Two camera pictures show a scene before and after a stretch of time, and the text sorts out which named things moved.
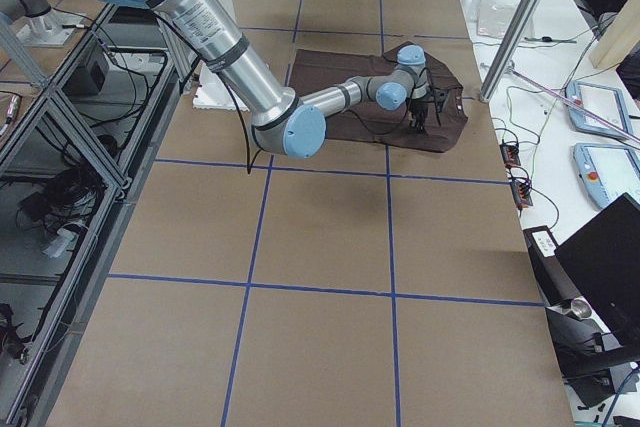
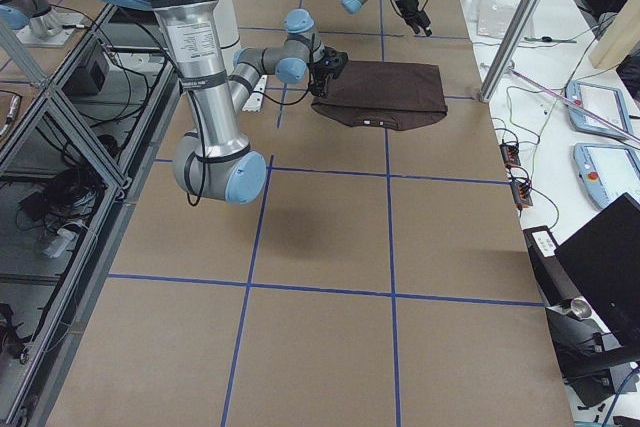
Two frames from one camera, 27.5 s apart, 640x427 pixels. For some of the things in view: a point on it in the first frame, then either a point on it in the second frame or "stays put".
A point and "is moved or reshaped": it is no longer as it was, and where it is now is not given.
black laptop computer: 602,264 stays put
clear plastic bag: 493,16 stays put
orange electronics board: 521,188 stays put
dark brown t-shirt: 370,122 is moved or reshaped
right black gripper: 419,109 → 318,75
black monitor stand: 591,359 stays put
